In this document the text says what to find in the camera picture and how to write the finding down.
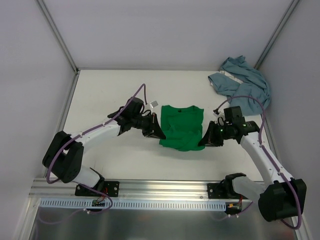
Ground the green t shirt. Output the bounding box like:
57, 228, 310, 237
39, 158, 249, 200
159, 105, 205, 152

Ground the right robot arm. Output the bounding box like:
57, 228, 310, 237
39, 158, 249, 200
198, 106, 307, 225

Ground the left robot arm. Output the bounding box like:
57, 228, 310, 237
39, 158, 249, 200
42, 97, 166, 197

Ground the blue grey t shirt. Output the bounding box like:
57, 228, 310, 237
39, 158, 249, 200
208, 56, 271, 116

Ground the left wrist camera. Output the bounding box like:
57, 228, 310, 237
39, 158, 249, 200
148, 100, 159, 113

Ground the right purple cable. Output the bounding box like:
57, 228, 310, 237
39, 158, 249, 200
212, 95, 303, 230

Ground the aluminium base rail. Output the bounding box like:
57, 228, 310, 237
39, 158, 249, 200
28, 178, 209, 201

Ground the white slotted cable duct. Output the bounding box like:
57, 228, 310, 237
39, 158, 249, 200
39, 198, 227, 212

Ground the right aluminium frame post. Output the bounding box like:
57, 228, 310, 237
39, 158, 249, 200
254, 0, 301, 70

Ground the aluminium frame post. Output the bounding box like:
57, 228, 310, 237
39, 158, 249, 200
35, 0, 79, 74
254, 0, 301, 70

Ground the left aluminium frame post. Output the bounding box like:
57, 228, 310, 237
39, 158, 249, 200
35, 0, 79, 74

